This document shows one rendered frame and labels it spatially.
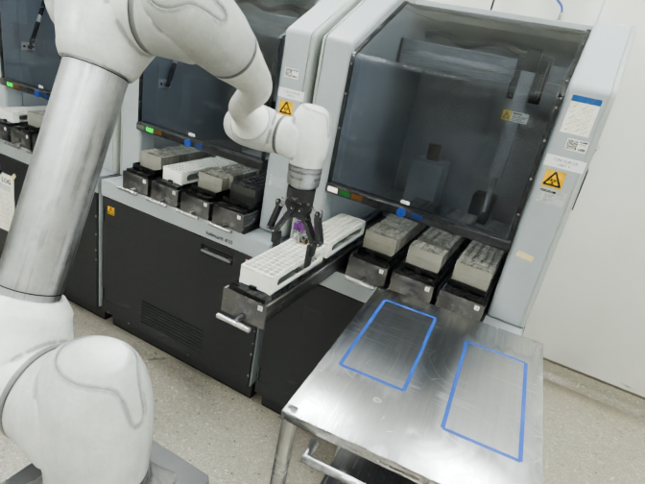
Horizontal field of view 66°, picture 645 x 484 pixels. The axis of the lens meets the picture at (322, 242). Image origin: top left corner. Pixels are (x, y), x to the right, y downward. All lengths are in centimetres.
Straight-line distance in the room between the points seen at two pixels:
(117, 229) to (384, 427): 159
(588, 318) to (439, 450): 194
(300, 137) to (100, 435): 80
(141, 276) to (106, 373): 149
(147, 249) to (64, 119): 134
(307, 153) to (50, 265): 66
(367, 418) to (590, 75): 104
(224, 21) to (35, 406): 60
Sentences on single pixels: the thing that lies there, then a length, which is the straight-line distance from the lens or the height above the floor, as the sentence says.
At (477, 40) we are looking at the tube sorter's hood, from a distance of 168.
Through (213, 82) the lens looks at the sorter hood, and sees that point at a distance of 187.
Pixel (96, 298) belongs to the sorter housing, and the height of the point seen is 15.
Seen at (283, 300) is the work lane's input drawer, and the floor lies 79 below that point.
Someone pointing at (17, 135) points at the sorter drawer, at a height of 78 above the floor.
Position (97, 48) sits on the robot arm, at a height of 136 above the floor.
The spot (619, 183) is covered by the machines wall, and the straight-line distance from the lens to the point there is 261.
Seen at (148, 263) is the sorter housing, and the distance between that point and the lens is 217.
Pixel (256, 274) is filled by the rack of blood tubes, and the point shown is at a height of 86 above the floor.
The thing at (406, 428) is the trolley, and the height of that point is 82.
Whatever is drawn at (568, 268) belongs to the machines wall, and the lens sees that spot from 271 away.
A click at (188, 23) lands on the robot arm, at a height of 142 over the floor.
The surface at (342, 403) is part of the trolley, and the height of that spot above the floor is 82.
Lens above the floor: 144
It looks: 23 degrees down
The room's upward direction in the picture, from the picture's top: 11 degrees clockwise
